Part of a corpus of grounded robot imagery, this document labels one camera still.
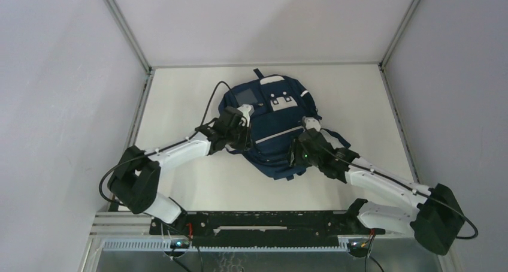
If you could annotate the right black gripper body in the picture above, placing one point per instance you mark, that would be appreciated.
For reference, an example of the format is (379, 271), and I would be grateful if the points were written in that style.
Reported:
(299, 156)

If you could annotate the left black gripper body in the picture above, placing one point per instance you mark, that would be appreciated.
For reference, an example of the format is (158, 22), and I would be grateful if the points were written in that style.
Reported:
(238, 139)

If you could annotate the navy blue backpack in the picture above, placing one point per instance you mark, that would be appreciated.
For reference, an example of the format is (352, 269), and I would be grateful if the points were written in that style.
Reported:
(279, 104)

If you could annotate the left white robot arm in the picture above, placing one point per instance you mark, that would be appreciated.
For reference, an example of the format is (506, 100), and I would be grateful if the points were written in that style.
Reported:
(135, 179)

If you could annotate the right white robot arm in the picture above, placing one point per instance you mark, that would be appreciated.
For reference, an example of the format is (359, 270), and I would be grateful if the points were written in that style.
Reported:
(432, 216)

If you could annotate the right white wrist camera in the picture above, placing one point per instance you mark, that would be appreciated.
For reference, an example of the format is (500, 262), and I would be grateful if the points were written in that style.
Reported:
(310, 123)

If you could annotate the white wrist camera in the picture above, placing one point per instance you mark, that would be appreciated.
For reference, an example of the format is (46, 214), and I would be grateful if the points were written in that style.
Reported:
(310, 123)
(246, 111)

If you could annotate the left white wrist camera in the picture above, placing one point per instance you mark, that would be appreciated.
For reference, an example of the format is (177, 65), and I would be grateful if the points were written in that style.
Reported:
(246, 111)

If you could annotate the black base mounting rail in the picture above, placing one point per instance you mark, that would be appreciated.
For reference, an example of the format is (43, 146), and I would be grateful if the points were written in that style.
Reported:
(263, 229)

